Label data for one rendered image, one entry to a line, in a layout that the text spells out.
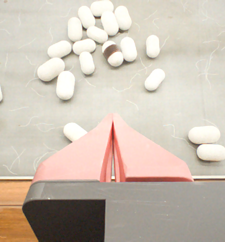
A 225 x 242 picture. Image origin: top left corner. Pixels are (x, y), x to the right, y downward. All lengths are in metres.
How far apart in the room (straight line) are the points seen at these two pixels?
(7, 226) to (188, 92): 0.26
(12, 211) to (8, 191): 0.03
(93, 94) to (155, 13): 0.16
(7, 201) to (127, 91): 0.19
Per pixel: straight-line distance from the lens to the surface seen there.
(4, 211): 0.25
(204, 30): 0.34
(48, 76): 0.27
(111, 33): 0.29
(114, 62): 0.26
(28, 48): 0.32
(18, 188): 0.26
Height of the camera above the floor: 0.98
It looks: 76 degrees down
